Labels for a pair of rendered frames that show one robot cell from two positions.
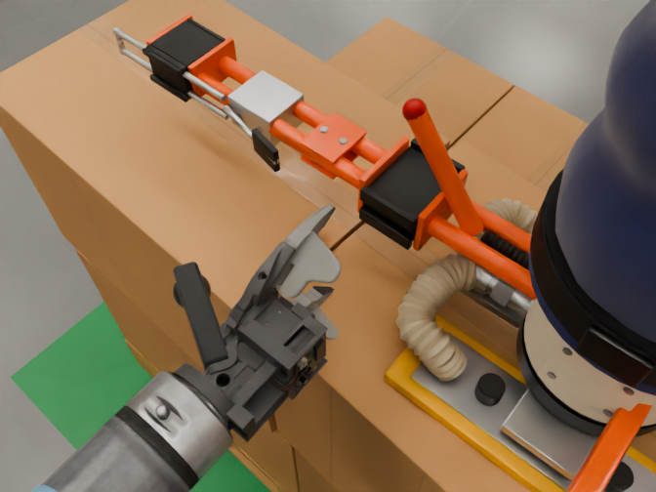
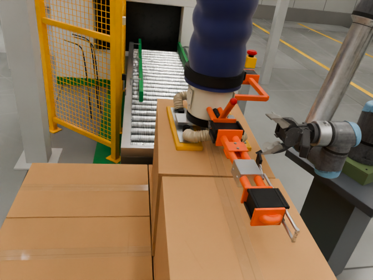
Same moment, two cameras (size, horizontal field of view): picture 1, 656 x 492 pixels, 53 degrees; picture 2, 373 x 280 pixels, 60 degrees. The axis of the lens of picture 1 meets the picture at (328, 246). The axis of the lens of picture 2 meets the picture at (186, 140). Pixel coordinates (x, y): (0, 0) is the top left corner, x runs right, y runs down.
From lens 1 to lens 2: 1.33 m
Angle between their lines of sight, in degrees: 89
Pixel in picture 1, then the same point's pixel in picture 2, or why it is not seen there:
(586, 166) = (240, 54)
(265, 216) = not seen: hidden behind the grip
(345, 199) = (220, 184)
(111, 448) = (337, 124)
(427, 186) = (224, 125)
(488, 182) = (169, 160)
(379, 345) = not seen: hidden behind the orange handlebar
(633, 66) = (246, 28)
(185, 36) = (265, 199)
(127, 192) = (304, 237)
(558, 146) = (17, 260)
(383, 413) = (256, 148)
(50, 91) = not seen: outside the picture
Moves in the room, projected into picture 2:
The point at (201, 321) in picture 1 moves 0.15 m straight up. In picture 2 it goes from (307, 135) to (321, 93)
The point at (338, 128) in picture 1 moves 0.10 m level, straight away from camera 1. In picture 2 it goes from (232, 146) to (212, 158)
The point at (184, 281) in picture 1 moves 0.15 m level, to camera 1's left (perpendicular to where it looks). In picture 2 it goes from (307, 143) to (356, 163)
